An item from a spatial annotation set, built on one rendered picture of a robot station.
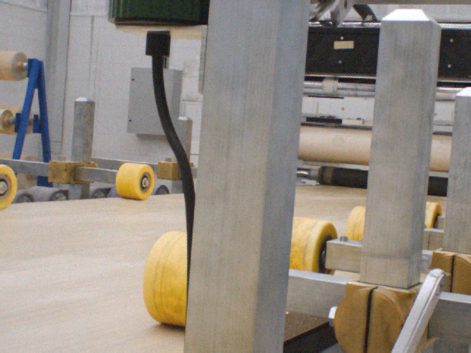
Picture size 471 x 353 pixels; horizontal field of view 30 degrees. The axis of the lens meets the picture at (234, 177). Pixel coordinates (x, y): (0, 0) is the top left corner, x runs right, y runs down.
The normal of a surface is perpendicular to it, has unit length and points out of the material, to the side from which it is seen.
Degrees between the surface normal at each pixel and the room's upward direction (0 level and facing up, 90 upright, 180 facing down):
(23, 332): 0
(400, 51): 90
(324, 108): 90
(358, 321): 90
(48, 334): 0
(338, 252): 90
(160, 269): 73
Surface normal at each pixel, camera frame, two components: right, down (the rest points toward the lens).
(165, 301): -0.45, 0.30
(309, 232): -0.28, -0.66
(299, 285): -0.45, 0.01
